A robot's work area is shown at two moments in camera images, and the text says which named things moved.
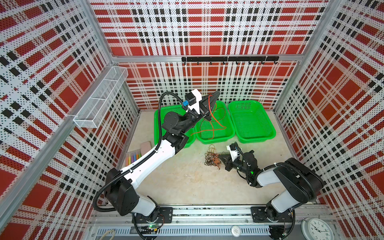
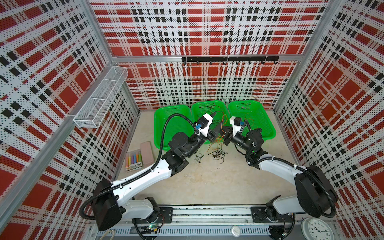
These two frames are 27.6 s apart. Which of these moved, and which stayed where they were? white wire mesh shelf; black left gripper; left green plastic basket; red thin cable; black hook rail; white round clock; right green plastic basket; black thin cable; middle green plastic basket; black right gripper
Moved: red thin cable; black left gripper; black right gripper; black thin cable
Stayed: left green plastic basket; middle green plastic basket; white wire mesh shelf; white round clock; black hook rail; right green plastic basket
